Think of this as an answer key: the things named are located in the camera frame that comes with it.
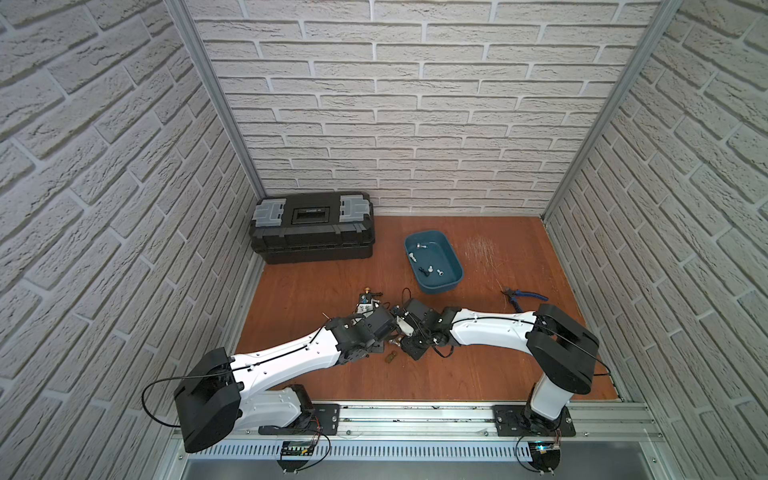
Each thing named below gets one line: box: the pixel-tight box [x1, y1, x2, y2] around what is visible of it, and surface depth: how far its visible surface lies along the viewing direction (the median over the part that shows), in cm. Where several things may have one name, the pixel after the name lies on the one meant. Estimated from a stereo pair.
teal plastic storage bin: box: [404, 230, 465, 295], surface depth 106 cm
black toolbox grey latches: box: [250, 192, 375, 264], surface depth 97 cm
